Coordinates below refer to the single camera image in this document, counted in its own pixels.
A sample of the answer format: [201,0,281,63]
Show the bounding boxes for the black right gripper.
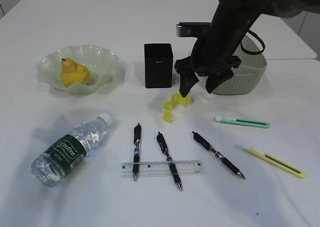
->
[174,55,242,98]

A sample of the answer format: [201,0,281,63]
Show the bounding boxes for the yellow pear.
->
[60,58,91,87]

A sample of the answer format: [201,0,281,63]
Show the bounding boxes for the black blue right robot arm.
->
[174,0,320,97]

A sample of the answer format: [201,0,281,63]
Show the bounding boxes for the pale green woven basket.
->
[213,45,267,96]

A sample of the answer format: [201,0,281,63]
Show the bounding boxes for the black square pen holder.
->
[144,43,173,89]

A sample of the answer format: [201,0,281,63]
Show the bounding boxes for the black pen right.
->
[192,131,246,180]

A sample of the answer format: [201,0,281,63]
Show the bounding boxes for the black pen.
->
[156,132,183,192]
[132,123,142,181]
[192,131,246,180]

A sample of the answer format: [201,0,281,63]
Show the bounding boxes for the black pen middle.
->
[156,132,183,192]

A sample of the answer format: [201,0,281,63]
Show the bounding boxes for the green utility knife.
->
[213,116,271,129]

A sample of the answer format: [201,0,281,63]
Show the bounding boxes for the black pen left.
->
[132,123,142,181]

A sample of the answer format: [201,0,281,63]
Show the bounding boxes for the clear plastic ruler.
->
[120,159,206,179]

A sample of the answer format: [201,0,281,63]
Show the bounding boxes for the yellow utility knife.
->
[235,144,307,179]

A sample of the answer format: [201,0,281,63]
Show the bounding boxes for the pale green wavy plate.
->
[37,44,118,95]

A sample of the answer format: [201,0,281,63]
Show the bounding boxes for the clear water bottle green label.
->
[31,113,112,188]

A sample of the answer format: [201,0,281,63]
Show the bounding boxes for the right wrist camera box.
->
[176,22,211,38]

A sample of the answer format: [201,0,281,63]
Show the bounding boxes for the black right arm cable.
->
[239,29,266,55]

